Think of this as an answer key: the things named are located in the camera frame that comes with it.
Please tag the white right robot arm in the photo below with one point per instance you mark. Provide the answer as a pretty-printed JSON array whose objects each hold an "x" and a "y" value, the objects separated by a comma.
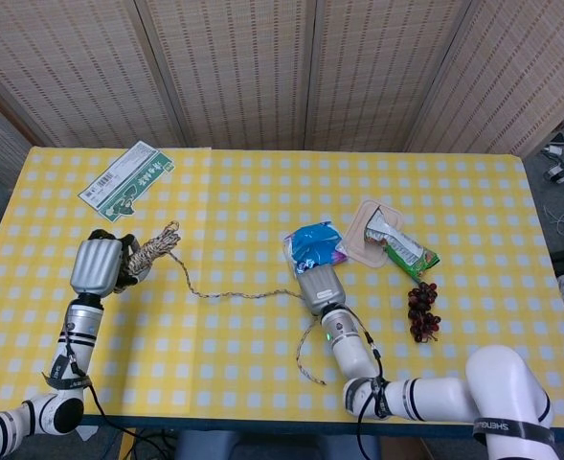
[{"x": 454, "y": 397}]

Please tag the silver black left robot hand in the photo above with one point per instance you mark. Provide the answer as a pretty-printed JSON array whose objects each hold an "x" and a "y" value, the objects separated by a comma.
[{"x": 97, "y": 266}]

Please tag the yellow white checkered tablecloth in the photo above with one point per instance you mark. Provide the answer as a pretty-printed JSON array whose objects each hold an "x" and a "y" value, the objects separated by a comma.
[{"x": 243, "y": 201}]

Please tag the beige plastic lid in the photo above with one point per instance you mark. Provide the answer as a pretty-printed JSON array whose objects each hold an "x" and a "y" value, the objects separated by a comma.
[{"x": 360, "y": 235}]

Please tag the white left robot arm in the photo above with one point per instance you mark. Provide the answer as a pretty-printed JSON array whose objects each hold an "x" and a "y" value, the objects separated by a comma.
[{"x": 78, "y": 335}]

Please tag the green white flattened carton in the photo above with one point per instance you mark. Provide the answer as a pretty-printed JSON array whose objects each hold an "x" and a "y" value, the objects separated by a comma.
[{"x": 128, "y": 179}]

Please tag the blue snack bag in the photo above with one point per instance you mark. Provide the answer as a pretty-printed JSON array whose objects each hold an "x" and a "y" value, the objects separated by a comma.
[{"x": 312, "y": 244}]

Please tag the green snack bag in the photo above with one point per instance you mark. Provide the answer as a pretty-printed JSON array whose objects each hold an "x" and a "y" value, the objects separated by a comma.
[{"x": 406, "y": 254}]

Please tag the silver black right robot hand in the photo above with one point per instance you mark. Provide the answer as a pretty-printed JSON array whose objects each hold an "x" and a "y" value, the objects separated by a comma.
[{"x": 322, "y": 290}]

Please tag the dark purple grape bunch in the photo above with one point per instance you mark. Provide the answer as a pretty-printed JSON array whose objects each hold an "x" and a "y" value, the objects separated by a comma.
[{"x": 422, "y": 311}]

